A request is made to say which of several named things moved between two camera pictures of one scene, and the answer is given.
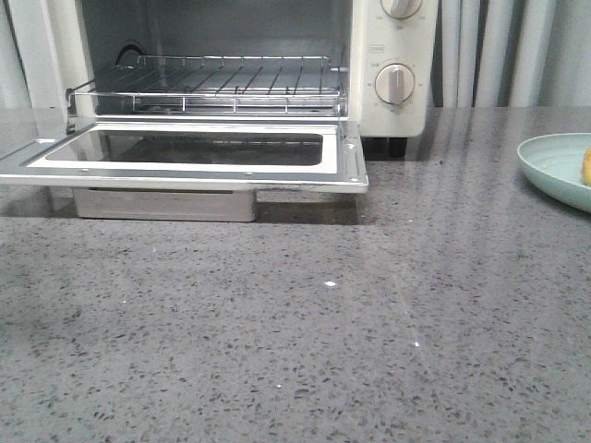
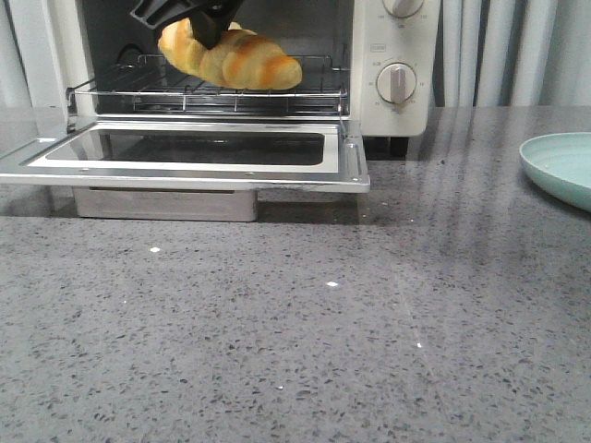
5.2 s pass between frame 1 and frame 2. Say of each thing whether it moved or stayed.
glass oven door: stayed
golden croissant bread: moved
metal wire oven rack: stayed
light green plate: stayed
